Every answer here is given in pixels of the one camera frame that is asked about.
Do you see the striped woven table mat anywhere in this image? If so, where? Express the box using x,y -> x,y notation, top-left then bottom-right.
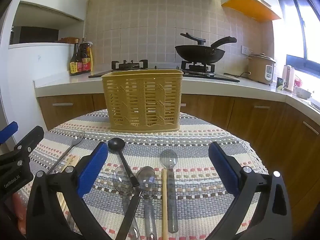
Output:
15,109 -> 269,240

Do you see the black utensil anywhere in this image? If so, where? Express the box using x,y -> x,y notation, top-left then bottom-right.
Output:
116,187 -> 143,240

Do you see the wicker basket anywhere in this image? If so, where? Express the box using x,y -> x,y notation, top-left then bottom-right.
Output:
58,37 -> 80,44

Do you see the clear spoon thick grey handle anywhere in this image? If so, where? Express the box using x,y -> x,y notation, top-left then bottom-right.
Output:
137,166 -> 159,240

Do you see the slim dark sauce bottle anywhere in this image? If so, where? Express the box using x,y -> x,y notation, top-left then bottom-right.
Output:
69,39 -> 83,76

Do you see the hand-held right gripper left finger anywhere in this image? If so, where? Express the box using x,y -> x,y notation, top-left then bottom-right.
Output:
26,141 -> 112,240

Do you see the clear spoon thin metal handle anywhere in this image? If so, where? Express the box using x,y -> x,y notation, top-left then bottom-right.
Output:
46,131 -> 86,175

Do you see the printed mug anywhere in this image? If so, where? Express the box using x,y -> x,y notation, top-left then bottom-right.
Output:
276,77 -> 287,92

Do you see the black power cable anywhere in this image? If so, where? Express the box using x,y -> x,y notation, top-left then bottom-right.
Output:
223,71 -> 250,79

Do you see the clear spoon slotted metal handle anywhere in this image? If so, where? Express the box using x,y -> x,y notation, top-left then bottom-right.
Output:
112,166 -> 140,240

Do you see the black gas stove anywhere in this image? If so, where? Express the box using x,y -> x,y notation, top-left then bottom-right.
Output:
88,59 -> 240,82

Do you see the beige rice cooker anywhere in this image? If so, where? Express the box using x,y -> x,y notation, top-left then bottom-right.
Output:
247,53 -> 276,85

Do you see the large dark sauce bottle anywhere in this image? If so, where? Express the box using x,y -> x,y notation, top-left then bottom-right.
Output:
79,38 -> 92,73

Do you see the orange wall cabinet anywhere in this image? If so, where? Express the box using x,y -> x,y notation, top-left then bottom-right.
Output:
220,0 -> 283,22

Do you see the clear spoon slim grey handle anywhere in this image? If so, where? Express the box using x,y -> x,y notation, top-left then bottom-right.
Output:
160,149 -> 178,233

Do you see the pale pink electric kettle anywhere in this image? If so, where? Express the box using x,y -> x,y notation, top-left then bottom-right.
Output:
282,64 -> 295,92

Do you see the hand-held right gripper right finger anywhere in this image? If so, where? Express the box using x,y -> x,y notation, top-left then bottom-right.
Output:
208,141 -> 293,240

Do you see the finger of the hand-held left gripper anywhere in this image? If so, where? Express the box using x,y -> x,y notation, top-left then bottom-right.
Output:
14,126 -> 45,155
0,121 -> 18,145

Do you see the black plastic spoon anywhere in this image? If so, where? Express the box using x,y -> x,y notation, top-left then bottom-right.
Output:
108,138 -> 140,188

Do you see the window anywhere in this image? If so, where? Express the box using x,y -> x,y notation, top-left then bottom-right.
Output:
276,0 -> 320,78

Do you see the yellow plastic utensil basket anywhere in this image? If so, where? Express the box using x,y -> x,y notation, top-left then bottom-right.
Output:
101,69 -> 184,133

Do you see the black wok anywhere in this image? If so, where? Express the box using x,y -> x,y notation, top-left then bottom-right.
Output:
174,32 -> 237,64

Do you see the wooden chopstick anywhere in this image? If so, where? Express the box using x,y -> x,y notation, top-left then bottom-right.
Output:
57,154 -> 77,214
161,169 -> 168,240

